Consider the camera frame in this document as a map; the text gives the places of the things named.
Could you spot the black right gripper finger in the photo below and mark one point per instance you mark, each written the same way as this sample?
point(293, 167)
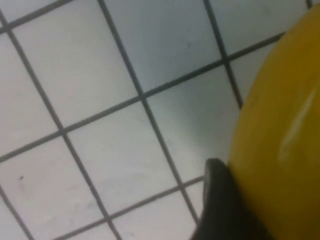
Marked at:
point(220, 205)

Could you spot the yellow plastic banana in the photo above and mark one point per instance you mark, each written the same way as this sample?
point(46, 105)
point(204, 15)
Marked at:
point(280, 125)

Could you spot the white grid tablecloth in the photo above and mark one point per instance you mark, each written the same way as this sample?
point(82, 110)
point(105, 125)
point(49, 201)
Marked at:
point(100, 125)

